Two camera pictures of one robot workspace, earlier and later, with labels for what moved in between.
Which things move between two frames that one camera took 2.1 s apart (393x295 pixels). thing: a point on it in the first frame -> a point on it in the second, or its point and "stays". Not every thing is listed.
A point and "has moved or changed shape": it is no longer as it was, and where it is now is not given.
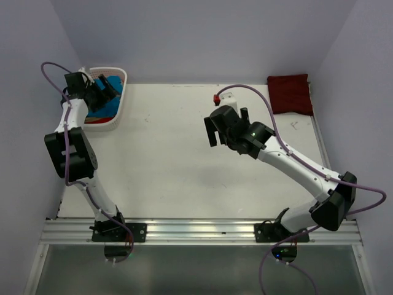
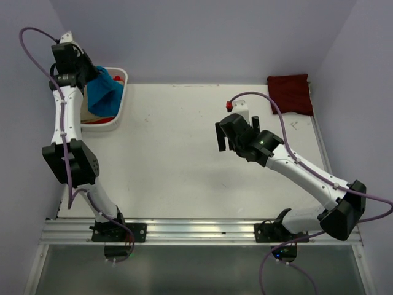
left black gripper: [104, 95] -> [81, 55]
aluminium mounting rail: [196, 232] stays
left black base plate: [138, 230] stays
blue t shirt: [112, 109] has moved or changed shape
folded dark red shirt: [290, 93] stays
